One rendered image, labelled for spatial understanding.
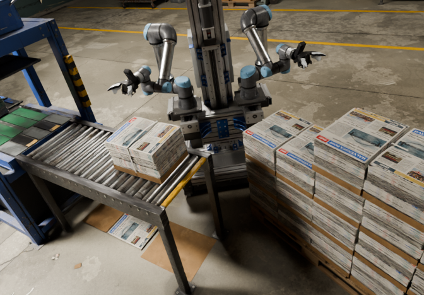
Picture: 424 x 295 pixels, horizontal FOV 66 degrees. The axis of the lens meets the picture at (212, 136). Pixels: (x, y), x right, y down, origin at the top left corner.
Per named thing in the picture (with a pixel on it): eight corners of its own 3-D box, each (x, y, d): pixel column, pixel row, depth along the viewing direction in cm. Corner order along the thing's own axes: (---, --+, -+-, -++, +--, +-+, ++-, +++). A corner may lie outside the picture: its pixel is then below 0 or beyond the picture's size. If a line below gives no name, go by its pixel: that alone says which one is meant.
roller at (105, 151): (127, 140, 243) (125, 134, 240) (78, 181, 212) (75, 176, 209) (122, 138, 245) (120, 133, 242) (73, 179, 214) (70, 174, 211)
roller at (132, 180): (168, 151, 224) (167, 145, 221) (122, 198, 193) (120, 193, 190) (163, 150, 227) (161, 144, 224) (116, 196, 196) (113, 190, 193)
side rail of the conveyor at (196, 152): (214, 166, 216) (211, 152, 209) (210, 171, 212) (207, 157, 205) (79, 128, 280) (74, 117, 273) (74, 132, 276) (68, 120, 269)
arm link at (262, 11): (250, 78, 258) (245, 7, 227) (265, 72, 263) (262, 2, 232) (259, 83, 250) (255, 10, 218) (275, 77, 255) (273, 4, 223)
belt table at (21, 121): (82, 124, 282) (77, 114, 276) (14, 172, 239) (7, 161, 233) (33, 111, 315) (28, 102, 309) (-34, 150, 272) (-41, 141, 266)
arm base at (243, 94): (238, 92, 264) (237, 81, 258) (257, 89, 264) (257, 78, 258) (241, 101, 252) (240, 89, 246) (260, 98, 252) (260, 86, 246)
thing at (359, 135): (354, 108, 181) (354, 106, 180) (407, 128, 161) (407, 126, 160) (311, 138, 165) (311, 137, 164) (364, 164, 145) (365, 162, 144)
